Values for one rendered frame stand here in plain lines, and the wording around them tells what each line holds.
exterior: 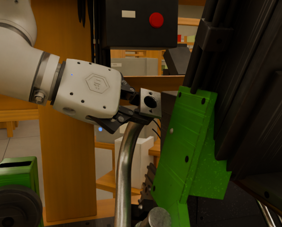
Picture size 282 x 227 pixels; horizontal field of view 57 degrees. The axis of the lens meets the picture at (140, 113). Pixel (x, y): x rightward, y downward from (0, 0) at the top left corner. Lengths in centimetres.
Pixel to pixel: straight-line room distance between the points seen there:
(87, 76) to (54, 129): 31
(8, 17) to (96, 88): 17
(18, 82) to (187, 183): 29
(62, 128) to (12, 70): 34
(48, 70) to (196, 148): 24
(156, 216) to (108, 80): 23
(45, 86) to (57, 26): 32
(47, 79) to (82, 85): 5
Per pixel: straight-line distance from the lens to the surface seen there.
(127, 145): 53
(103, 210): 85
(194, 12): 1252
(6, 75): 42
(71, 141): 73
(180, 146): 43
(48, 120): 72
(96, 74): 45
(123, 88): 47
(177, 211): 41
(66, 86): 42
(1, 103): 82
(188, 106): 43
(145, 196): 59
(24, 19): 48
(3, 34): 45
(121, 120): 44
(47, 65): 42
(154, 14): 63
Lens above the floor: 131
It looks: 10 degrees down
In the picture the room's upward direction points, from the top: straight up
